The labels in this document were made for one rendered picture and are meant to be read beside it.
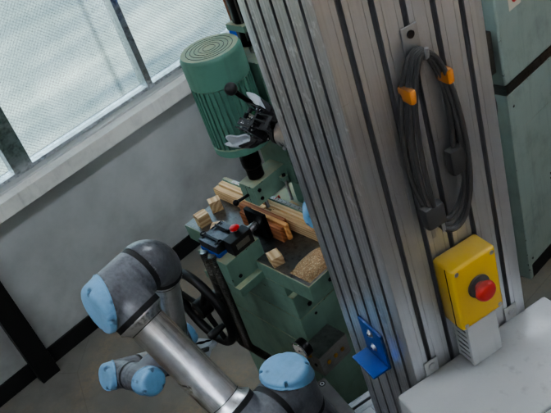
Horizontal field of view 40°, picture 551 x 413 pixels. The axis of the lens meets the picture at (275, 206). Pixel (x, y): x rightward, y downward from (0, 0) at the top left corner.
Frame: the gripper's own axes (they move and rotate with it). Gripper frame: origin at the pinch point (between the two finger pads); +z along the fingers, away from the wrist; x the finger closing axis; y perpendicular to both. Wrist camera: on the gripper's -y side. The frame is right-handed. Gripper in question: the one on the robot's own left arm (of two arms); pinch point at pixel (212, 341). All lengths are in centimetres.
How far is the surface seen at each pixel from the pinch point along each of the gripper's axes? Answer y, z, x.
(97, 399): 78, 22, -102
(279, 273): -21.7, 14.8, 9.0
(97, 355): 70, 35, -126
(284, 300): -10.9, 21.0, 5.9
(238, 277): -17.8, 8.5, -1.5
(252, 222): -31.3, 18.3, -8.7
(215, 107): -67, -1, -7
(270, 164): -48, 26, -12
